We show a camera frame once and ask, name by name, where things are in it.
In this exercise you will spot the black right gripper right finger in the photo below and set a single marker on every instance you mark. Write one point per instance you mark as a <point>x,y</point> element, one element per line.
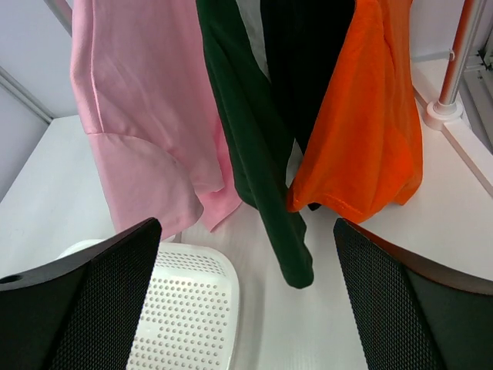
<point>412,312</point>

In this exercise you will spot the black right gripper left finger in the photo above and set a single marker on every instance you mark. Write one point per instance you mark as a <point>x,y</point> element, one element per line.
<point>80,311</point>

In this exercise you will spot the orange t shirt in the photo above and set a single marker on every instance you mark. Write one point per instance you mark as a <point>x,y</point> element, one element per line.
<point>365,150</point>

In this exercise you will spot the pink t shirt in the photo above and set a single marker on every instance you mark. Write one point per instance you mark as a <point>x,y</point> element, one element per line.
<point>146,105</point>

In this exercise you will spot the black t shirt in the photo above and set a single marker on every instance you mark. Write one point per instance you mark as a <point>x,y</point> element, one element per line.
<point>303,39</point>

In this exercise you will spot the green and white t shirt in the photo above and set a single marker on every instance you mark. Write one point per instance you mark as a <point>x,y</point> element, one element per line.
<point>259,142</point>

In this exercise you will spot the white perforated plastic basket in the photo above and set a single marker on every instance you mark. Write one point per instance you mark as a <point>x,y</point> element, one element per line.
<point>190,316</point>

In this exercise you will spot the metal clothes rack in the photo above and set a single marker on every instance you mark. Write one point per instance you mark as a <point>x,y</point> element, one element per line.
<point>437,92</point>

